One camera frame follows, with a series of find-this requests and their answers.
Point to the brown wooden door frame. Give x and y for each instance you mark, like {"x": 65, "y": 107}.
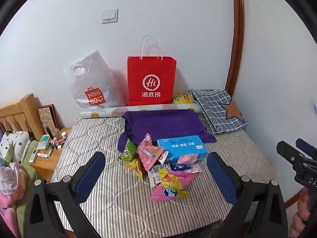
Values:
{"x": 236, "y": 29}

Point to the white light switch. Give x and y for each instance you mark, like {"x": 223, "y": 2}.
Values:
{"x": 109, "y": 16}

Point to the pink snack packet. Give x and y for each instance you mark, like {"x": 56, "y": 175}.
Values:
{"x": 148, "y": 151}

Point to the wooden headboard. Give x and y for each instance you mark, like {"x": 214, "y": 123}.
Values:
{"x": 22, "y": 114}

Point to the pink plastic bag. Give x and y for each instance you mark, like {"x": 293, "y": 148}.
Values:
{"x": 11, "y": 195}

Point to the blue snack packet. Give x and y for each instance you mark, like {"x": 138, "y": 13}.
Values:
{"x": 180, "y": 167}

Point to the wooden nightstand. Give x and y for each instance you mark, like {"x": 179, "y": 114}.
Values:
{"x": 47, "y": 164}

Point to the large pink yellow snack bag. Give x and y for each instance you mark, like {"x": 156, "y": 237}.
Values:
{"x": 171, "y": 188}

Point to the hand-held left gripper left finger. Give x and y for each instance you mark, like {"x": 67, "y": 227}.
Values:
{"x": 90, "y": 176}

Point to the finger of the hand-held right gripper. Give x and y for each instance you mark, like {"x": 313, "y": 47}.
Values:
{"x": 288, "y": 152}
{"x": 307, "y": 148}

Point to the blue tissue pack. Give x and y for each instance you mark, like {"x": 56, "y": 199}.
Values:
{"x": 180, "y": 146}

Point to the white snack packet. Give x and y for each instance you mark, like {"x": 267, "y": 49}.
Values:
{"x": 154, "y": 176}

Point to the green snack packet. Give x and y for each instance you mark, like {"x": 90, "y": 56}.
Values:
{"x": 127, "y": 151}

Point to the yellow snack packet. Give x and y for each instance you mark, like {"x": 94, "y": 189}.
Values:
{"x": 135, "y": 167}

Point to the grey plastic bag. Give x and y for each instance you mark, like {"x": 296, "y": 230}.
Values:
{"x": 94, "y": 81}

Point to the checked blue cloth with star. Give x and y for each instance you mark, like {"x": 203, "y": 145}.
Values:
{"x": 215, "y": 109}

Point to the purple towel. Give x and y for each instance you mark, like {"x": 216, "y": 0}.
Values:
{"x": 161, "y": 124}

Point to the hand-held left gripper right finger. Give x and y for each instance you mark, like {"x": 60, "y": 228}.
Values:
{"x": 220, "y": 178}

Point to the pink lollipop packet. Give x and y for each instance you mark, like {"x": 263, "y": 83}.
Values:
{"x": 188, "y": 158}

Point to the yellow chip bag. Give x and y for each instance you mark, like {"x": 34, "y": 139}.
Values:
{"x": 183, "y": 98}

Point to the striped mattress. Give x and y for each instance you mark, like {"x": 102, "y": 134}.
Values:
{"x": 104, "y": 133}

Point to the green white box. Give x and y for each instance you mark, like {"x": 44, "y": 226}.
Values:
{"x": 43, "y": 141}

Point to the red paper bag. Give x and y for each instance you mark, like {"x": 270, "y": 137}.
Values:
{"x": 151, "y": 79}

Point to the patterned book box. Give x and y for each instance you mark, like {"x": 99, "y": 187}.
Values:
{"x": 48, "y": 119}

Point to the printed paper roll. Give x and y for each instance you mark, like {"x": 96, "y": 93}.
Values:
{"x": 104, "y": 112}

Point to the floral pillow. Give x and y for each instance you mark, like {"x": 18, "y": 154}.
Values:
{"x": 12, "y": 143}

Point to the white remote control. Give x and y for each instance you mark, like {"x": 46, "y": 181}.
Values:
{"x": 33, "y": 155}

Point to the person's right hand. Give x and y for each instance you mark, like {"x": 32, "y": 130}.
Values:
{"x": 303, "y": 215}

